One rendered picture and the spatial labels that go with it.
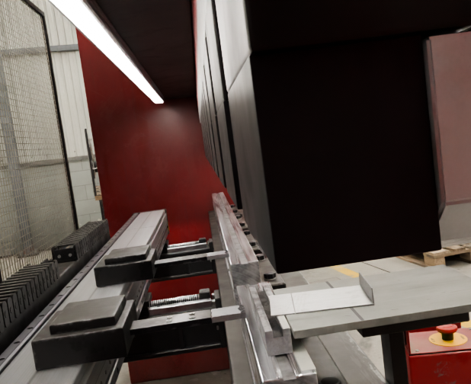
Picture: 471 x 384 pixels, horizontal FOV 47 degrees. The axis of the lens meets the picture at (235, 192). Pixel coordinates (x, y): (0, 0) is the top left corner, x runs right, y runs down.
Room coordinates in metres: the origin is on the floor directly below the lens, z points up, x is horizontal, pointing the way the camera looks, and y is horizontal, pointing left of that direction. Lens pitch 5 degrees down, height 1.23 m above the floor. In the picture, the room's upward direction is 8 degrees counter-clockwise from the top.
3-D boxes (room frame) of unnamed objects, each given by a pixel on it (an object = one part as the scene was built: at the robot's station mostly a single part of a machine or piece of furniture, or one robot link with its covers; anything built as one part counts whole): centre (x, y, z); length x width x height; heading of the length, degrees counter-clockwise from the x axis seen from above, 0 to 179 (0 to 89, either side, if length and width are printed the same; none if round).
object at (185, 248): (2.02, 0.43, 0.81); 0.64 x 0.08 x 0.14; 93
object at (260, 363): (0.75, -0.02, 0.92); 0.39 x 0.06 x 0.10; 3
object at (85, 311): (0.69, 0.14, 1.01); 0.26 x 0.12 x 0.05; 93
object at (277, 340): (0.71, -0.02, 0.99); 0.20 x 0.03 x 0.03; 3
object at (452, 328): (1.04, -0.38, 0.79); 0.04 x 0.04 x 0.04
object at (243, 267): (1.95, 0.05, 0.92); 1.67 x 0.06 x 0.10; 3
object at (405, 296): (0.70, -0.17, 1.00); 0.26 x 0.18 x 0.01; 93
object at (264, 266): (1.30, -0.05, 0.89); 0.30 x 0.05 x 0.03; 3
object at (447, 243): (4.84, -1.74, 0.17); 0.99 x 0.63 x 0.05; 13
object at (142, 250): (1.07, 0.16, 1.01); 0.26 x 0.12 x 0.05; 93
